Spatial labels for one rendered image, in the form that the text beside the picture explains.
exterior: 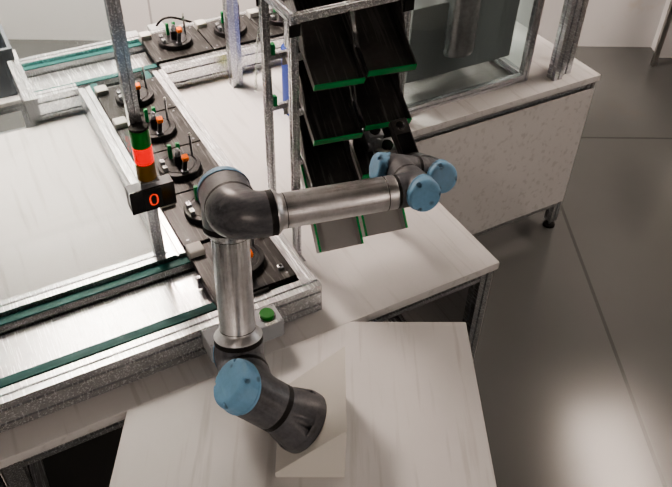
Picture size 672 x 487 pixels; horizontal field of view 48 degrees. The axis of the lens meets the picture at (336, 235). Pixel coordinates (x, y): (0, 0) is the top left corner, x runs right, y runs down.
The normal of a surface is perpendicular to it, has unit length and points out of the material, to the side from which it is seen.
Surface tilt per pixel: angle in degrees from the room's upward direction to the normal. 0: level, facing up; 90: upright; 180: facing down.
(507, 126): 90
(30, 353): 0
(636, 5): 90
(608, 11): 90
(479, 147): 90
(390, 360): 0
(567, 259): 0
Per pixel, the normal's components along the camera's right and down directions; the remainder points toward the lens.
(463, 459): 0.02, -0.75
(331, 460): 0.00, 0.66
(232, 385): -0.67, -0.47
